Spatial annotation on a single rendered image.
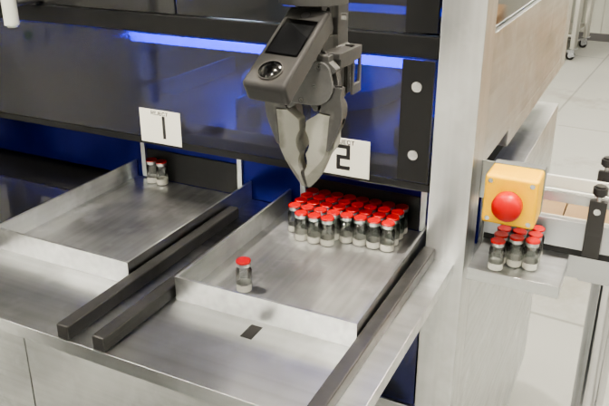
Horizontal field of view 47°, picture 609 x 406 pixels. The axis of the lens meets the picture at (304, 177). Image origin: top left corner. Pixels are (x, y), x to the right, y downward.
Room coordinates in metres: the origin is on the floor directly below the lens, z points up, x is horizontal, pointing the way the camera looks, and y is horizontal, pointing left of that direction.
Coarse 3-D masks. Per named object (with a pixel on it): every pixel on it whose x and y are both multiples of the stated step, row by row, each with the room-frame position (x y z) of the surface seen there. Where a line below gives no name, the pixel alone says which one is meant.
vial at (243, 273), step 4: (236, 264) 0.84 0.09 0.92; (248, 264) 0.84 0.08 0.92; (236, 268) 0.84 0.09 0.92; (240, 268) 0.84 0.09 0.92; (244, 268) 0.84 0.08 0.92; (248, 268) 0.84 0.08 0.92; (236, 272) 0.84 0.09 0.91; (240, 272) 0.83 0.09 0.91; (244, 272) 0.83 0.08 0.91; (248, 272) 0.84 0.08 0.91; (236, 276) 0.84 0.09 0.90; (240, 276) 0.83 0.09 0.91; (244, 276) 0.83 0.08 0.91; (248, 276) 0.84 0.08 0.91; (236, 280) 0.84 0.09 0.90; (240, 280) 0.83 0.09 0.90; (244, 280) 0.83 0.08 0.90; (248, 280) 0.84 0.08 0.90; (240, 284) 0.83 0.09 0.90; (244, 284) 0.83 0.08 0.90; (248, 284) 0.84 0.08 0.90; (240, 288) 0.83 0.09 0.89; (244, 288) 0.83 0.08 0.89; (248, 288) 0.84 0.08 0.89; (244, 292) 0.83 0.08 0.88
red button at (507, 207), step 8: (504, 192) 0.87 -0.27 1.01; (512, 192) 0.87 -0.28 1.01; (496, 200) 0.87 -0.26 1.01; (504, 200) 0.86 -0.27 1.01; (512, 200) 0.86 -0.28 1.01; (520, 200) 0.86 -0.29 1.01; (496, 208) 0.86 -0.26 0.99; (504, 208) 0.86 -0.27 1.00; (512, 208) 0.85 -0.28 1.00; (520, 208) 0.86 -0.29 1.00; (496, 216) 0.87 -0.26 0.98; (504, 216) 0.86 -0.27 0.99; (512, 216) 0.85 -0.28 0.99
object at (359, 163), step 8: (344, 144) 1.00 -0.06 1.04; (352, 144) 0.99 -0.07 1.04; (360, 144) 0.99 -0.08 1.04; (368, 144) 0.98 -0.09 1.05; (336, 152) 1.00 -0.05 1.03; (344, 152) 1.00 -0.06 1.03; (352, 152) 0.99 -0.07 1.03; (360, 152) 0.99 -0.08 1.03; (368, 152) 0.98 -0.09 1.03; (344, 160) 1.00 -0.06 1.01; (352, 160) 0.99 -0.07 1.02; (360, 160) 0.99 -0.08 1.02; (368, 160) 0.98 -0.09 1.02; (328, 168) 1.01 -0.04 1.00; (352, 168) 0.99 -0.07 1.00; (360, 168) 0.99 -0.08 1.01; (368, 168) 0.98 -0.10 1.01; (352, 176) 0.99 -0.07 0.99; (360, 176) 0.99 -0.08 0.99; (368, 176) 0.98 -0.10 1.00
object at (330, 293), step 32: (288, 192) 1.12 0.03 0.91; (256, 224) 1.02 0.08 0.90; (224, 256) 0.93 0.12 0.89; (256, 256) 0.94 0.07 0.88; (288, 256) 0.94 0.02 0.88; (320, 256) 0.94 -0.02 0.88; (352, 256) 0.94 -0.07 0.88; (384, 256) 0.94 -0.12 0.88; (192, 288) 0.81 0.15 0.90; (224, 288) 0.79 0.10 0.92; (256, 288) 0.85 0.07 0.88; (288, 288) 0.85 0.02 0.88; (320, 288) 0.85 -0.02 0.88; (352, 288) 0.85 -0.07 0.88; (384, 288) 0.80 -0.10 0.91; (256, 320) 0.77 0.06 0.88; (288, 320) 0.75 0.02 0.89; (320, 320) 0.73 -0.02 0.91; (352, 320) 0.77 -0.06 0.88
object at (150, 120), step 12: (144, 108) 1.16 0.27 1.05; (144, 120) 1.16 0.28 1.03; (156, 120) 1.15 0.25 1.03; (168, 120) 1.14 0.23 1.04; (144, 132) 1.16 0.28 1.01; (156, 132) 1.15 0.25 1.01; (168, 132) 1.14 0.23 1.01; (180, 132) 1.13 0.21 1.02; (168, 144) 1.14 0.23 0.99; (180, 144) 1.13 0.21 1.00
